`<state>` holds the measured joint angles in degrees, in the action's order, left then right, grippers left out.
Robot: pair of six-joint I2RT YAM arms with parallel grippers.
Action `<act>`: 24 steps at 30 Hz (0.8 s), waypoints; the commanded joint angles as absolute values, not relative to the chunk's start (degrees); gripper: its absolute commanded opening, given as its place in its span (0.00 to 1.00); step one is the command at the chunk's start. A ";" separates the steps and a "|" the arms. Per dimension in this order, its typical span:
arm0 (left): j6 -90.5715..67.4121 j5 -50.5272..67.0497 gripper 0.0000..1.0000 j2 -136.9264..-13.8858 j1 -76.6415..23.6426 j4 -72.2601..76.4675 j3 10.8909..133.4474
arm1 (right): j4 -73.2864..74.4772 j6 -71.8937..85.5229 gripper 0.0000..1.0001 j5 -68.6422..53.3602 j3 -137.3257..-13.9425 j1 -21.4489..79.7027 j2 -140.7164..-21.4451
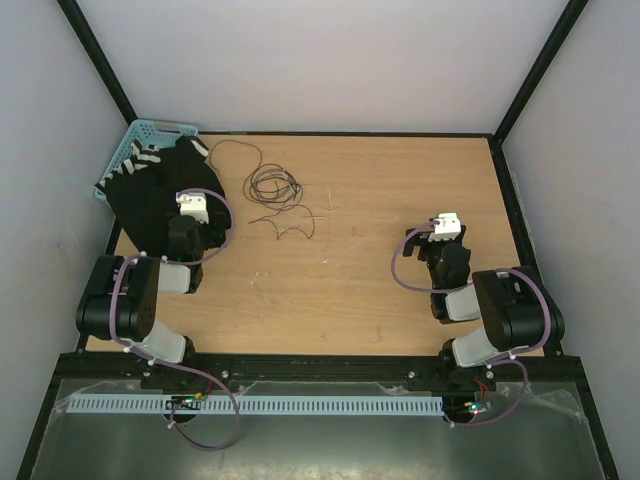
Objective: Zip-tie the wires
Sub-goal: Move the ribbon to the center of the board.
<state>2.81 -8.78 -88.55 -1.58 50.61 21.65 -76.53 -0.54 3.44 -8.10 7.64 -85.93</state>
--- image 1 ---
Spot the dark thin wire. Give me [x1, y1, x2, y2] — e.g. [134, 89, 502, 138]
[207, 139, 316, 240]

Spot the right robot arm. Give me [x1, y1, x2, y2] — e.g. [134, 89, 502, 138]
[390, 217, 565, 389]

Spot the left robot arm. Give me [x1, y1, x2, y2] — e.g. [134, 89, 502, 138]
[75, 208, 234, 388]

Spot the black white striped cloth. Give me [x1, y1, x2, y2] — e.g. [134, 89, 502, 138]
[95, 136, 210, 193]

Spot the light blue plastic basket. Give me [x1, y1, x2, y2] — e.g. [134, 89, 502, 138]
[95, 118, 200, 205]

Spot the right circuit board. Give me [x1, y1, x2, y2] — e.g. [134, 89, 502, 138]
[464, 401, 492, 416]

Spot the circuit board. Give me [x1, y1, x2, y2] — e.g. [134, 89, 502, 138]
[464, 401, 492, 416]
[165, 395, 203, 410]

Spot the left circuit board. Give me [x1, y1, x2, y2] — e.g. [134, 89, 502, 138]
[165, 395, 203, 410]

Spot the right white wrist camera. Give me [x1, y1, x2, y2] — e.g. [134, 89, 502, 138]
[430, 212, 462, 241]

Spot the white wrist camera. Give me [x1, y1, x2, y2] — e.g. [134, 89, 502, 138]
[430, 212, 462, 241]
[176, 193, 209, 224]

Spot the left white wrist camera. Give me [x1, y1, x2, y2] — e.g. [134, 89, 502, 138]
[176, 193, 209, 224]

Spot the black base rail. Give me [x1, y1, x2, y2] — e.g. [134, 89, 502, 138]
[139, 352, 498, 394]

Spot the light blue slotted cable duct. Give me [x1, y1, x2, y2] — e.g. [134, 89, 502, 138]
[65, 394, 443, 417]

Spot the left black frame post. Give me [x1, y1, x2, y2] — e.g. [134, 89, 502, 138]
[57, 0, 138, 124]

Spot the black frame post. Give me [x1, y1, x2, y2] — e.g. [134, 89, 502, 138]
[493, 0, 589, 145]
[57, 0, 138, 124]

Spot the right black frame post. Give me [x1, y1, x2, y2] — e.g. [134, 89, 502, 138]
[493, 0, 589, 145]

